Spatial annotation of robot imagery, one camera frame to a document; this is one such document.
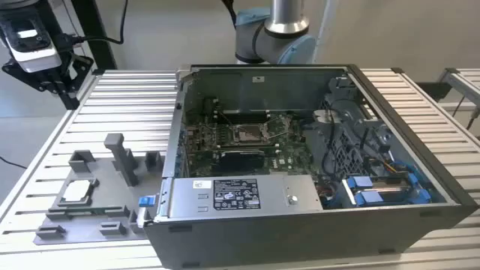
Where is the silver CPU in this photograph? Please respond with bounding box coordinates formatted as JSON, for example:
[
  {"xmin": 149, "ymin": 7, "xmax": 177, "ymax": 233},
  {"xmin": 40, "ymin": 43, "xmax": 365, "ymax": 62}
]
[{"xmin": 58, "ymin": 179, "xmax": 94, "ymax": 203}]

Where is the black RAM slot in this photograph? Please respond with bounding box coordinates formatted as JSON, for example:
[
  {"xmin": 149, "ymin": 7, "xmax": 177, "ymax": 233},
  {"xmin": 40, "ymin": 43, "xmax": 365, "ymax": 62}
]
[
  {"xmin": 220, "ymin": 109, "xmax": 269, "ymax": 117},
  {"xmin": 192, "ymin": 143, "xmax": 264, "ymax": 153}
]

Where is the CPU socket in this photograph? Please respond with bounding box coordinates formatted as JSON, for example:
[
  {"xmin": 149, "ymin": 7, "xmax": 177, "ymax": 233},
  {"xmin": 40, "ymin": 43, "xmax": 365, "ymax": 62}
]
[{"xmin": 232, "ymin": 123, "xmax": 270, "ymax": 143}]

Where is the grey plastic parts rack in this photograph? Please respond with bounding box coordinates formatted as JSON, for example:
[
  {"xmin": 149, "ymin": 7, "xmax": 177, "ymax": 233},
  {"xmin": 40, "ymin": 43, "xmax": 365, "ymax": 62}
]
[{"xmin": 32, "ymin": 133, "xmax": 168, "ymax": 245}]

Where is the green RAM stick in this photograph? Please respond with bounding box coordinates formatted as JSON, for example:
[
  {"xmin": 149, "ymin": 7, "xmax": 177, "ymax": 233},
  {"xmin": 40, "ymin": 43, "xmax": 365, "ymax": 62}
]
[{"xmin": 56, "ymin": 207, "xmax": 124, "ymax": 215}]

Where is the black expansion card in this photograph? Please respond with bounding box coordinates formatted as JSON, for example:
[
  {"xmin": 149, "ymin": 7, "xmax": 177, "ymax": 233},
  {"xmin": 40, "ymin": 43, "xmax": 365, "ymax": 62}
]
[{"xmin": 216, "ymin": 150, "xmax": 264, "ymax": 173}]

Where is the green motherboard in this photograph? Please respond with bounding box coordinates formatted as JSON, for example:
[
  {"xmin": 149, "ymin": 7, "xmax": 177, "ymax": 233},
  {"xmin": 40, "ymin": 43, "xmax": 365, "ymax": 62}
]
[{"xmin": 182, "ymin": 112, "xmax": 314, "ymax": 176}]

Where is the silver power supply unit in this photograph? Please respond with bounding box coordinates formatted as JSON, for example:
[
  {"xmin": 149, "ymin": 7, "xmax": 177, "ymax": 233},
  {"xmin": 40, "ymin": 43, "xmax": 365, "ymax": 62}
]
[{"xmin": 166, "ymin": 174, "xmax": 325, "ymax": 219}]

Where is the grey metal drive cage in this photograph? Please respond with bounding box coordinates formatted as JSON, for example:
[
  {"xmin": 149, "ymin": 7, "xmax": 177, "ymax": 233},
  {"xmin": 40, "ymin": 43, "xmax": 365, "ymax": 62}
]
[{"xmin": 302, "ymin": 98, "xmax": 394, "ymax": 181}]

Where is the open black PC case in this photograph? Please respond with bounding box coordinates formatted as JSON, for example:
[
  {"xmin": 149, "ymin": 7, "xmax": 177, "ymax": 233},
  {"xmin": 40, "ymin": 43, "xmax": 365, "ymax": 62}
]
[{"xmin": 144, "ymin": 63, "xmax": 478, "ymax": 267}]

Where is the hard disk in blue carrier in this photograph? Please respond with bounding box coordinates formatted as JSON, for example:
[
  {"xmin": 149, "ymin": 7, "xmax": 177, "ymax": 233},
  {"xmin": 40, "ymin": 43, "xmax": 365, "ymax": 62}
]
[
  {"xmin": 342, "ymin": 172, "xmax": 417, "ymax": 195},
  {"xmin": 353, "ymin": 187, "xmax": 432, "ymax": 208}
]

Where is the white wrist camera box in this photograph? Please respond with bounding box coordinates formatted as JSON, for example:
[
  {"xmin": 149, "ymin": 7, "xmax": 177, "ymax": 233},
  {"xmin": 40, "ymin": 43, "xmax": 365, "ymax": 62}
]
[{"xmin": 5, "ymin": 16, "xmax": 62, "ymax": 73}]

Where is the black metal frame stand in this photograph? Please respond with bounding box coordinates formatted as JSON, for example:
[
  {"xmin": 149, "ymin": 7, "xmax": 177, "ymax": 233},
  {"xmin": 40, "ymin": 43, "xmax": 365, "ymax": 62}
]
[{"xmin": 37, "ymin": 0, "xmax": 118, "ymax": 111}]

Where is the black power cable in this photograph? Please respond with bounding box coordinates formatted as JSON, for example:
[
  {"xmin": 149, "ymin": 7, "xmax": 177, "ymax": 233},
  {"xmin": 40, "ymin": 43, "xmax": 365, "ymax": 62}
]
[{"xmin": 61, "ymin": 0, "xmax": 129, "ymax": 46}]

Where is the thin black floor cable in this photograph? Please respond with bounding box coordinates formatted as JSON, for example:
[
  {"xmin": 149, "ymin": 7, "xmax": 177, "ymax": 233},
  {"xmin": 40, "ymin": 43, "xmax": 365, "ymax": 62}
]
[{"xmin": 0, "ymin": 155, "xmax": 28, "ymax": 169}]

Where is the white cable conduit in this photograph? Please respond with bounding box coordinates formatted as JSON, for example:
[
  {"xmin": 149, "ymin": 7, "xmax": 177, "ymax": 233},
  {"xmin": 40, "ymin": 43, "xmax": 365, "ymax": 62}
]
[{"xmin": 316, "ymin": 0, "xmax": 334, "ymax": 65}]

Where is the coloured wire bundle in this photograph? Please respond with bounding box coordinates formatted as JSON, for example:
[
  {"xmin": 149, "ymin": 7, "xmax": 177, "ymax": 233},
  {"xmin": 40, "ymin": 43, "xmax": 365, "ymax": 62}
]
[{"xmin": 369, "ymin": 159, "xmax": 408, "ymax": 176}]

